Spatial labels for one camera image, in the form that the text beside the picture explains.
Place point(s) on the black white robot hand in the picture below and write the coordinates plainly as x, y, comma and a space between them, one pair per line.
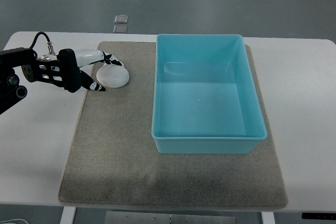
64, 69

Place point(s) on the white plush toy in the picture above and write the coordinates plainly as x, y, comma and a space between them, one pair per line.
113, 76

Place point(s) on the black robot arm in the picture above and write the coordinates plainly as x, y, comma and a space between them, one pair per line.
11, 91

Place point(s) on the blue plastic box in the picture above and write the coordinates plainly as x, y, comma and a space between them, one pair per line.
205, 96

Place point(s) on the lower floor socket plate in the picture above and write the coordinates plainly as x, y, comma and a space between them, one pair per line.
120, 29

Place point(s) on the floor socket plate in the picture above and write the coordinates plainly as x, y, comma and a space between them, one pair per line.
121, 19
120, 29

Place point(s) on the upper floor socket plate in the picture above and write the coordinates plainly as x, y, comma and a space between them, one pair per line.
121, 19

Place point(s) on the grey felt mat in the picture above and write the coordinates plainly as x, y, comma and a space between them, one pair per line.
113, 160

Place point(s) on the black table control panel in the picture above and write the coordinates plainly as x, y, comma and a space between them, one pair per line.
318, 216

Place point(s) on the metal table base plate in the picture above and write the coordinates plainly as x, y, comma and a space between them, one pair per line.
144, 217

